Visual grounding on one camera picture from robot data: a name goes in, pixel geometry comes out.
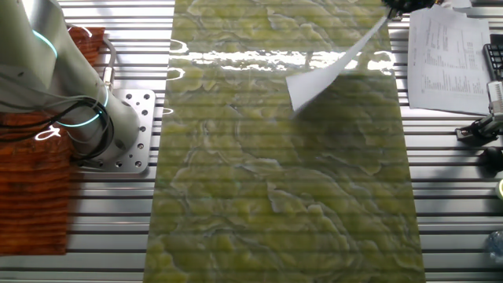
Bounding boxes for grey robot power cable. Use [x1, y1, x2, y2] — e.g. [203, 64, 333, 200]
[100, 35, 118, 92]

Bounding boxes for black cable bundle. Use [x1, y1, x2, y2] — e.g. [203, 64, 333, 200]
[479, 145, 503, 173]

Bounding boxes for black keyboard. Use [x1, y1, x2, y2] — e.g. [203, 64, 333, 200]
[482, 33, 503, 82]

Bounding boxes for green marble pattern mat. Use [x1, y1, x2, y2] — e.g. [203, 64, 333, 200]
[143, 0, 427, 283]

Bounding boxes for clear plastic water bottle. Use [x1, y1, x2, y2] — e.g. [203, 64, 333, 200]
[485, 230, 503, 257]

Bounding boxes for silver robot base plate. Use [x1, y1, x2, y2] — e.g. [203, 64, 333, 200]
[72, 89, 157, 175]

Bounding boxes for black looped arm cables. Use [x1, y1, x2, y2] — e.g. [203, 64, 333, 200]
[0, 96, 116, 161]

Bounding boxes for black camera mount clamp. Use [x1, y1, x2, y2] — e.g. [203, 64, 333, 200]
[455, 113, 503, 142]

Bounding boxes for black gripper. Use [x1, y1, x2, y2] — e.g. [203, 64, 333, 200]
[381, 0, 436, 13]

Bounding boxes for brown wooden board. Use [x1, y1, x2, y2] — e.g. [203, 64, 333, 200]
[0, 26, 106, 256]

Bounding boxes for silver depth camera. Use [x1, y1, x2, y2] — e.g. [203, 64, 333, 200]
[486, 80, 503, 123]

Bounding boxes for printed white paper sheet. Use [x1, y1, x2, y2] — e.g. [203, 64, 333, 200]
[407, 3, 492, 116]

